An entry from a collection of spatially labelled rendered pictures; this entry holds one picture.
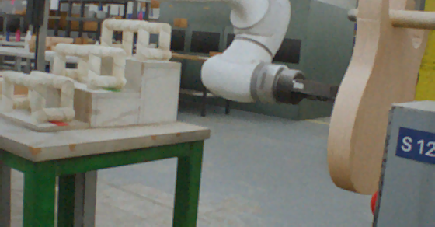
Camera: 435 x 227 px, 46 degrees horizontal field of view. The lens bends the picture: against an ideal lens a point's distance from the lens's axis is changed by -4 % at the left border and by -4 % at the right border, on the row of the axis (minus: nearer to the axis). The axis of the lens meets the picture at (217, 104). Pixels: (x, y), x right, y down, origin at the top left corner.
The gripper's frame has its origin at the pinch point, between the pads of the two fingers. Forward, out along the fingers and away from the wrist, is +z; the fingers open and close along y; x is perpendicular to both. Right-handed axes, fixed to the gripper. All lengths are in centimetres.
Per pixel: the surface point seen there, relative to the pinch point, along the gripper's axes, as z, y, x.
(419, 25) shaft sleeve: 9.9, 8.5, 14.3
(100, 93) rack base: -65, 12, -10
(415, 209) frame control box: 22.7, 37.7, -15.0
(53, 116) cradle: -68, 22, -18
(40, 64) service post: -186, -53, -4
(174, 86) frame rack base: -63, -13, -4
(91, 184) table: -97, -21, -42
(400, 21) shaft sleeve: 6.2, 8.8, 14.6
